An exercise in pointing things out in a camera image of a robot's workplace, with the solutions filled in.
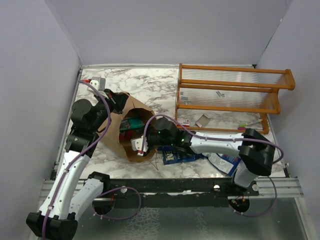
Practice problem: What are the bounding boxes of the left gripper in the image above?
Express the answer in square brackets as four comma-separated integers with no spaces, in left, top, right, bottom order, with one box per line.
[90,88,130,132]

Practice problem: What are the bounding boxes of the Kettle sea salt vinegar chips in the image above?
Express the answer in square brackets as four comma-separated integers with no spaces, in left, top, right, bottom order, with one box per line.
[157,146,205,165]

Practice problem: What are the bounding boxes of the teal snack packet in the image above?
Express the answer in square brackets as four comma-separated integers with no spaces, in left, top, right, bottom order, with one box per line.
[119,116,145,132]

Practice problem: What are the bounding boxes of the brown paper bag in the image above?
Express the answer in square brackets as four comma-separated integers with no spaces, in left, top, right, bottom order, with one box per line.
[96,91,160,171]

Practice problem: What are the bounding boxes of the blue white snack bag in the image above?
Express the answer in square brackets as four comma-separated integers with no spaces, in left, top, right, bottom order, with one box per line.
[207,153,241,177]

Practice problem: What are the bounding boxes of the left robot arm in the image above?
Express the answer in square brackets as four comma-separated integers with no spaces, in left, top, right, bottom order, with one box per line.
[26,89,129,240]

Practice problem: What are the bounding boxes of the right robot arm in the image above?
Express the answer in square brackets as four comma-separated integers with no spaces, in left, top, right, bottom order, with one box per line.
[142,116,276,196]

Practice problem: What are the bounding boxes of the red snack packet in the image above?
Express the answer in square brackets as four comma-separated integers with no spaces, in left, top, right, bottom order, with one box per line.
[119,130,135,142]

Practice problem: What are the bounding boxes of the red white staples box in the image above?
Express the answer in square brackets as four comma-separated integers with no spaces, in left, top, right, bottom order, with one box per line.
[177,118,190,127]

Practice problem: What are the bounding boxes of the staple strip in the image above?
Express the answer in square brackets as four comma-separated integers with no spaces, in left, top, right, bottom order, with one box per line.
[179,91,192,105]
[216,91,225,97]

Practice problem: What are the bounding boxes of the open small cardboard box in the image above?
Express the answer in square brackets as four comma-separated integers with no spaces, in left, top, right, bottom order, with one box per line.
[195,114,211,128]

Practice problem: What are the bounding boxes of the wooden shelf rack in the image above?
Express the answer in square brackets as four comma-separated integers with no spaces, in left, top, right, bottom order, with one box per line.
[175,63,296,134]

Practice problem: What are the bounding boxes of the green marker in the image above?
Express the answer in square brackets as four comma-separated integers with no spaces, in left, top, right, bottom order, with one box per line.
[239,119,263,127]

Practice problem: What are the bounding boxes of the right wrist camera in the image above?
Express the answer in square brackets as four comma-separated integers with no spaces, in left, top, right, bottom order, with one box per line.
[130,136,148,157]

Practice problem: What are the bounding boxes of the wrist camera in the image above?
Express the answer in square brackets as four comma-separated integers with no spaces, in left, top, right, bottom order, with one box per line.
[89,76,106,92]
[130,136,148,157]

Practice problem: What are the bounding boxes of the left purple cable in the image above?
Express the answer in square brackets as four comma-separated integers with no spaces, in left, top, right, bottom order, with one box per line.
[41,79,143,240]

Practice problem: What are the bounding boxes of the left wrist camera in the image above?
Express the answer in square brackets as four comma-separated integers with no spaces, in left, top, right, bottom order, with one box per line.
[89,76,106,92]

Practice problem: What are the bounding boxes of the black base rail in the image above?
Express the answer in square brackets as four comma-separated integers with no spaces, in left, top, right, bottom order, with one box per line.
[88,171,259,211]

